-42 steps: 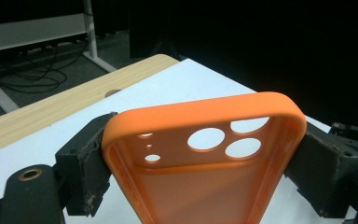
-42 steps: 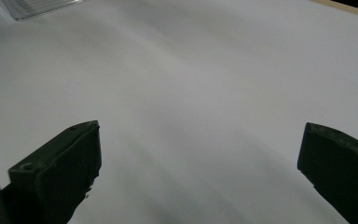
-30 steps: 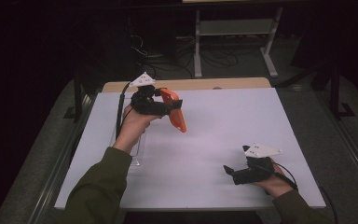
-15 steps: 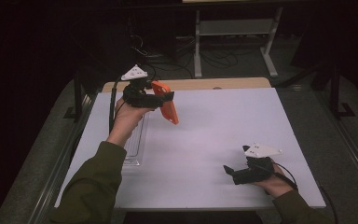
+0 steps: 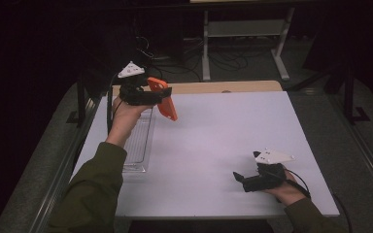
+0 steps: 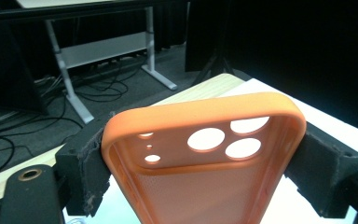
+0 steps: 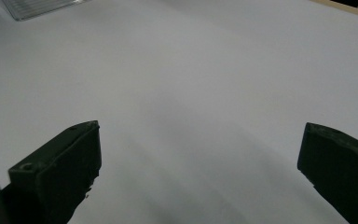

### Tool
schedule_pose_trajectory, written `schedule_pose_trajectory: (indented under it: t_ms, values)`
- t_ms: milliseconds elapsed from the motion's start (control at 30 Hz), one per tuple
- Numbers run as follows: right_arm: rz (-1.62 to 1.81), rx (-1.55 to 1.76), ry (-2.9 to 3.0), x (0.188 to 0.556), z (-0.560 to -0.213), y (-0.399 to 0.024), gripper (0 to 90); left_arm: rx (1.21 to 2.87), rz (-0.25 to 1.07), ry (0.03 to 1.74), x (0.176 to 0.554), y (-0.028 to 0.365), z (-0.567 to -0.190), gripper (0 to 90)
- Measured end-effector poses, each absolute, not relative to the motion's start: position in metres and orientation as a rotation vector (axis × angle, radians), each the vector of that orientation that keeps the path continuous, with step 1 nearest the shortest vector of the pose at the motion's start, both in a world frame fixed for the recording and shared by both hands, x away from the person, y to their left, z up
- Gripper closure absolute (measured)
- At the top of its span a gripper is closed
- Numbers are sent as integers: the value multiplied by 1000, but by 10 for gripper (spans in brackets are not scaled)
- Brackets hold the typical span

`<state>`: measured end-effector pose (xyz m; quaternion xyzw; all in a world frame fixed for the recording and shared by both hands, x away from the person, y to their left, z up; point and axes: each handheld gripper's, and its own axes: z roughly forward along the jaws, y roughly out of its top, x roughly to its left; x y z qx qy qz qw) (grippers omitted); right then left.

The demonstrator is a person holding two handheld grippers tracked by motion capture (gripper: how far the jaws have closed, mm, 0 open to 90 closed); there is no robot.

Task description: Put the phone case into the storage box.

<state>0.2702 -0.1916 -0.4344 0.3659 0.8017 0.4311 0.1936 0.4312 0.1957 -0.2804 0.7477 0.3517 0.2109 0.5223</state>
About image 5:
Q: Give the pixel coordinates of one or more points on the orange phone case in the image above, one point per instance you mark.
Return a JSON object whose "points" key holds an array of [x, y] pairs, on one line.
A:
{"points": [[166, 106]]}

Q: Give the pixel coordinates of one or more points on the person's left hand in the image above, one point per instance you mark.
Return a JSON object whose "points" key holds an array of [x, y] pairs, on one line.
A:
{"points": [[124, 119]]}

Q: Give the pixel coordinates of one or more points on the black metal stand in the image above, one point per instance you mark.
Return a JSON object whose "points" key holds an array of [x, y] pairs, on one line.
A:
{"points": [[349, 97], [81, 103]]}

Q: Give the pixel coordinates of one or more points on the person's right hand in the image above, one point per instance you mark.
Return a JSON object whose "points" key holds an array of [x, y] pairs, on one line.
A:
{"points": [[288, 191]]}

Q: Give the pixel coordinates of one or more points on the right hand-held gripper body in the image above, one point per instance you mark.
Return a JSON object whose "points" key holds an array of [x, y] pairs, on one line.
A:
{"points": [[265, 178]]}

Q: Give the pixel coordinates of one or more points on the grey metal rail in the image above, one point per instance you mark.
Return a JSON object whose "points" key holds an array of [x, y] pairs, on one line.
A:
{"points": [[369, 165], [58, 187]]}

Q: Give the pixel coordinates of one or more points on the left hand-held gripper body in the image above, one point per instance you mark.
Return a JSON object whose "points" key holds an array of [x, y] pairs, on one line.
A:
{"points": [[135, 93]]}

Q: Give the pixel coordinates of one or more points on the white metal desk frame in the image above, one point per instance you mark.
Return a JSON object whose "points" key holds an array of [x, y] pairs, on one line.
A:
{"points": [[246, 28]]}

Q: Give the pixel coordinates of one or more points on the clear plastic tray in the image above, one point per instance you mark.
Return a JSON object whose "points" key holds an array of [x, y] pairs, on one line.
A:
{"points": [[139, 145]]}

